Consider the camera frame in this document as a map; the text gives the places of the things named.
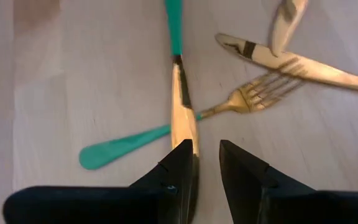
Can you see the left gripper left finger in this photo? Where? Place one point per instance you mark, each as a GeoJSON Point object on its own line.
{"type": "Point", "coordinates": [104, 207]}

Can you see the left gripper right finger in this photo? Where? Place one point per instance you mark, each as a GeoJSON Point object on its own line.
{"type": "Point", "coordinates": [306, 208]}

